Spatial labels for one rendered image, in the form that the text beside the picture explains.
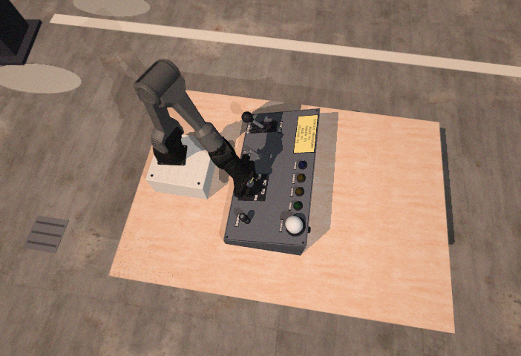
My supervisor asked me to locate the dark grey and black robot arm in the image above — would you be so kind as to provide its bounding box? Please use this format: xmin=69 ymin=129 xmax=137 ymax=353
xmin=133 ymin=59 xmax=244 ymax=177

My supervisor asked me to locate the grey control console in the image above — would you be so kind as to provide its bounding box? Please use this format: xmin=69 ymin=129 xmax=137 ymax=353
xmin=223 ymin=108 xmax=320 ymax=256

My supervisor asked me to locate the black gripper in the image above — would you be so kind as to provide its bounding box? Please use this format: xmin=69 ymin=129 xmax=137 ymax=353
xmin=230 ymin=154 xmax=257 ymax=198

